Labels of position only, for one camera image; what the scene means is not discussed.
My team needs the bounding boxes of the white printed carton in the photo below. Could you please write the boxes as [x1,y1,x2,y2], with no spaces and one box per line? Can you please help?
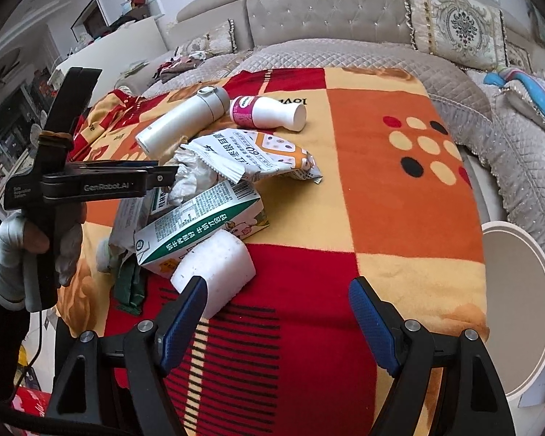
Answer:
[108,188,166,255]

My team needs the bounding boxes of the white bottle pink label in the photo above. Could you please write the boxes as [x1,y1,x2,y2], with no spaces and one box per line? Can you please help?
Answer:
[229,95,307,132]

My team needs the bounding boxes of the grey quilted sofa cover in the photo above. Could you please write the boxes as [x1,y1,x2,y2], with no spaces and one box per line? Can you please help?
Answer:
[141,39,545,246]

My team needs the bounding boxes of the red bag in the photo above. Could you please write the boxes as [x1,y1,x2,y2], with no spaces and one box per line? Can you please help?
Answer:
[11,386,55,419]

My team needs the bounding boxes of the white thermos bottle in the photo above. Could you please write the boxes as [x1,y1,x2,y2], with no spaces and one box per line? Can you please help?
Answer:
[135,85,231,155]

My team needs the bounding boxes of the grey tufted sofa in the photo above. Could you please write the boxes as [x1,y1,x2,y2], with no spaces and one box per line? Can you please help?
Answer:
[118,0,545,246]

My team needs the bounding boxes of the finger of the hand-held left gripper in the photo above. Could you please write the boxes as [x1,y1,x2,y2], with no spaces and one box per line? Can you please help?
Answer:
[144,166,181,190]
[69,159,161,172]

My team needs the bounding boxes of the white tissue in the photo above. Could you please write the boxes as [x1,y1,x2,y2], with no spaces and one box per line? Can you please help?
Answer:
[166,143,223,207]

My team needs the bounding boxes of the pile of clothes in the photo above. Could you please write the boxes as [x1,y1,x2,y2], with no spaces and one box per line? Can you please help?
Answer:
[152,52,207,83]

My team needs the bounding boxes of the person's left hand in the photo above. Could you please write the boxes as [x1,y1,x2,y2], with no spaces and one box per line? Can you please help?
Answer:
[0,215,84,303]

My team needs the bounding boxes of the patterned beige cushion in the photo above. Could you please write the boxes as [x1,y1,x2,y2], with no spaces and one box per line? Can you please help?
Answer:
[506,42,536,72]

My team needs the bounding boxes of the black cable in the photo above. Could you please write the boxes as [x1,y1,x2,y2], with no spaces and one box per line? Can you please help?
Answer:
[9,302,44,400]

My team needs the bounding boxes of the white cabinet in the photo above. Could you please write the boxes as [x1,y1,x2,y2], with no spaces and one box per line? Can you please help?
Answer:
[54,16,169,101]

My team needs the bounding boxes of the person's left forearm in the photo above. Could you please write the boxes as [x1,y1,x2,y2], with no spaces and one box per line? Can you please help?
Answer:
[0,268,39,423]

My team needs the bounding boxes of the red orange printed blanket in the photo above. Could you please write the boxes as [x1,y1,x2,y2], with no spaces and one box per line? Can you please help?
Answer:
[57,67,490,436]

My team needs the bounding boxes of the dark green packet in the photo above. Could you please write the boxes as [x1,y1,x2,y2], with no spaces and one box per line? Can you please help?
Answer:
[113,254,147,316]

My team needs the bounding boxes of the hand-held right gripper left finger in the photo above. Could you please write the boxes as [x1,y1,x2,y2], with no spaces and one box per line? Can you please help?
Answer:
[43,276,208,436]

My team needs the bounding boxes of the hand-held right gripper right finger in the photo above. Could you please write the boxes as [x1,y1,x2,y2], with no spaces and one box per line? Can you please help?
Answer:
[349,276,517,436]

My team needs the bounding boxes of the white foam block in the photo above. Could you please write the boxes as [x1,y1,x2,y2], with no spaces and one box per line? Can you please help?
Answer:
[170,229,256,319]

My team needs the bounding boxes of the white round trash bin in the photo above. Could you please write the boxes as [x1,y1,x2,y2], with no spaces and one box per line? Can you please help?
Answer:
[481,221,545,403]

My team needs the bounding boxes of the small striped beige cushion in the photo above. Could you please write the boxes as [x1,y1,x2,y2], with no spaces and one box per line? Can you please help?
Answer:
[177,20,237,57]

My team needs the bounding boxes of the green white milk carton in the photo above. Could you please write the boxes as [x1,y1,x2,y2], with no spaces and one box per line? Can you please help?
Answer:
[134,179,270,278]

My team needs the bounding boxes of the glass display cabinet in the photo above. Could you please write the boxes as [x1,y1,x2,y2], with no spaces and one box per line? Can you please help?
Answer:
[0,68,55,201]

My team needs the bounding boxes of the white orange snack packet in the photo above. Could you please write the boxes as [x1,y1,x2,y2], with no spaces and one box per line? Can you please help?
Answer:
[182,129,323,185]

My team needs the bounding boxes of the blue patterned cloth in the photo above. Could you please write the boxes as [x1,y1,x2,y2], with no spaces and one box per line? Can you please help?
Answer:
[484,67,545,144]

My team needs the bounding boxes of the embroidered beige cushion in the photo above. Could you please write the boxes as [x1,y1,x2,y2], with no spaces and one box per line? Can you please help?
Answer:
[404,0,509,71]

